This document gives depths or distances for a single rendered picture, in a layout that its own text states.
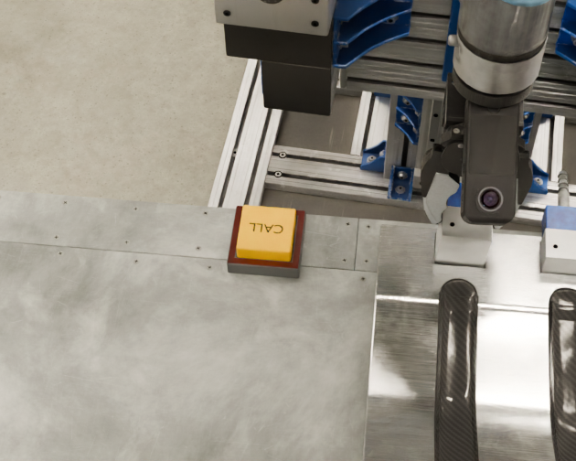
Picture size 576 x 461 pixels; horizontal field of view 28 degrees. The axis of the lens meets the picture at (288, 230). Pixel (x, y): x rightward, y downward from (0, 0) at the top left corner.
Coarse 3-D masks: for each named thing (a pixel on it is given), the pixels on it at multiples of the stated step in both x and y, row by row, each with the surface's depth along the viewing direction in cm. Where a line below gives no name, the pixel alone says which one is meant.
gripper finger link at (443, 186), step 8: (440, 176) 108; (448, 176) 108; (456, 176) 109; (432, 184) 109; (440, 184) 109; (448, 184) 109; (456, 184) 109; (432, 192) 110; (440, 192) 110; (448, 192) 110; (424, 200) 112; (432, 200) 111; (440, 200) 111; (424, 208) 113; (432, 208) 112; (440, 208) 112; (432, 216) 113; (440, 216) 113
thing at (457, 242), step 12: (456, 192) 117; (456, 204) 116; (444, 216) 114; (456, 216) 114; (444, 228) 113; (456, 228) 113; (468, 228) 113; (480, 228) 113; (492, 228) 113; (444, 240) 114; (456, 240) 113; (468, 240) 113; (480, 240) 113; (444, 252) 116; (456, 252) 115; (468, 252) 115; (480, 252) 115; (456, 264) 117; (468, 264) 117; (480, 264) 117
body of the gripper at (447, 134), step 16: (448, 80) 107; (448, 96) 106; (464, 96) 99; (480, 96) 98; (496, 96) 98; (512, 96) 98; (448, 112) 105; (448, 128) 105; (448, 144) 104; (448, 160) 106
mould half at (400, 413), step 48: (384, 240) 119; (432, 240) 119; (528, 240) 119; (384, 288) 116; (432, 288) 115; (480, 288) 115; (528, 288) 115; (384, 336) 113; (432, 336) 113; (480, 336) 113; (528, 336) 113; (384, 384) 110; (432, 384) 110; (480, 384) 110; (528, 384) 110; (384, 432) 106; (432, 432) 106; (480, 432) 106; (528, 432) 106
